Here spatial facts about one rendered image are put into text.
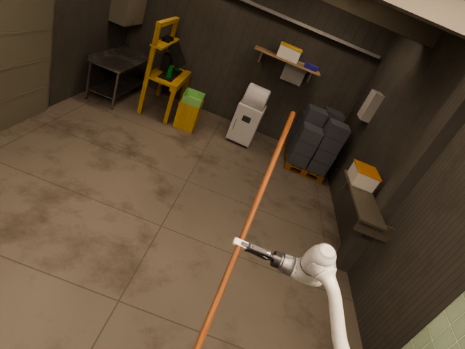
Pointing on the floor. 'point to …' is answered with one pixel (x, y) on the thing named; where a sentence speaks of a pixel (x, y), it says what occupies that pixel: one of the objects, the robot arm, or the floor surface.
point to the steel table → (112, 86)
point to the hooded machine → (248, 115)
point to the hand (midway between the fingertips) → (240, 243)
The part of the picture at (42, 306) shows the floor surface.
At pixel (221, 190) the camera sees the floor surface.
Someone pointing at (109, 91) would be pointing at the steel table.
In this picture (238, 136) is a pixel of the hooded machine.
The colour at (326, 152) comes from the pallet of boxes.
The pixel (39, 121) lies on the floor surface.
